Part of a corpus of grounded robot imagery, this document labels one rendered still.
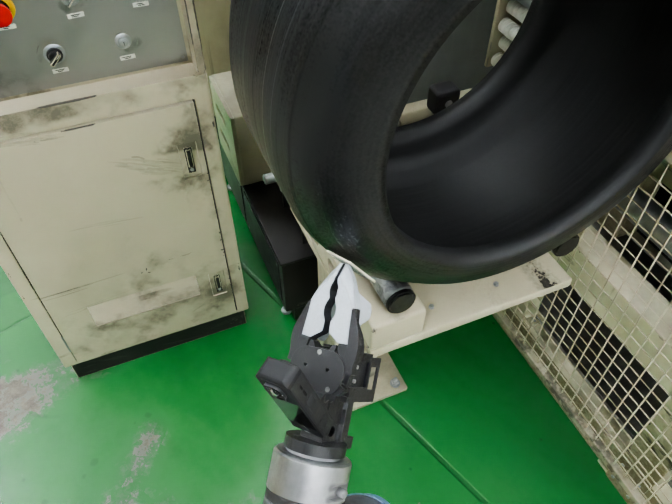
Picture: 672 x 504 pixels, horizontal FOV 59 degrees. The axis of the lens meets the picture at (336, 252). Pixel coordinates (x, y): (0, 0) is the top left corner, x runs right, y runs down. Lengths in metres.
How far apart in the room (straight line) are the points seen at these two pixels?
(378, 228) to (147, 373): 1.35
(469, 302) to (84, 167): 0.86
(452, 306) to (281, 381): 0.43
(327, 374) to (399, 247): 0.16
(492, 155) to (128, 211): 0.86
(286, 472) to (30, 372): 1.44
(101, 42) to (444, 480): 1.32
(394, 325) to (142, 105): 0.74
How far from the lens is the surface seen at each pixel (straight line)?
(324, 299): 0.67
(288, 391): 0.60
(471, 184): 0.99
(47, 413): 1.93
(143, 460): 1.77
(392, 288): 0.82
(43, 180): 1.40
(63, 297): 1.65
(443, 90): 1.07
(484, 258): 0.79
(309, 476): 0.66
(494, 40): 1.31
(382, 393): 1.77
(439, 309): 0.95
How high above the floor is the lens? 1.55
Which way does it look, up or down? 47 degrees down
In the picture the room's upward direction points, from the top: straight up
